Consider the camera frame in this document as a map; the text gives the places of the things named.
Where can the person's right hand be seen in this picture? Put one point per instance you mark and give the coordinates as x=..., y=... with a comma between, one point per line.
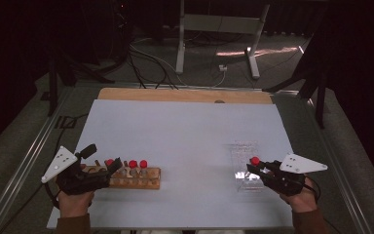
x=305, y=201

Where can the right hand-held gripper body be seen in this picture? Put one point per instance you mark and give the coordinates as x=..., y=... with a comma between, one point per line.
x=285, y=183

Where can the black curtain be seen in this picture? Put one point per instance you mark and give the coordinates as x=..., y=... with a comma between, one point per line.
x=289, y=16

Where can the person's left hand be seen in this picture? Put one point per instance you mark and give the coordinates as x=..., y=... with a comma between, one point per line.
x=75, y=204

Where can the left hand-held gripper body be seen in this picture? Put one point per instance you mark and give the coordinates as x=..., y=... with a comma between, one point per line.
x=81, y=182

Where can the clear plastic tray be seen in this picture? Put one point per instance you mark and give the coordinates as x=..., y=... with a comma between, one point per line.
x=243, y=151

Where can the white table mat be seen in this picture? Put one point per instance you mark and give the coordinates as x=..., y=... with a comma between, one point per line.
x=181, y=136

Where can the red-capped test tube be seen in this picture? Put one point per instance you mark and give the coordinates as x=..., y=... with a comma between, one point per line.
x=109, y=162
x=255, y=160
x=143, y=164
x=133, y=164

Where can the wooden test tube rack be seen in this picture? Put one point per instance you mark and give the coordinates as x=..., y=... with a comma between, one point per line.
x=149, y=182

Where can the black metal stand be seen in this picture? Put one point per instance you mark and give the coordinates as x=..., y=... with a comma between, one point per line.
x=52, y=84
x=319, y=97

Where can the white height-adjustable desk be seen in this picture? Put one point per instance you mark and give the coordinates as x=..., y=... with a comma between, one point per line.
x=220, y=24

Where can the metal floor rail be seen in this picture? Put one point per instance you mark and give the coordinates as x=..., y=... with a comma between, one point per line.
x=335, y=162
x=31, y=152

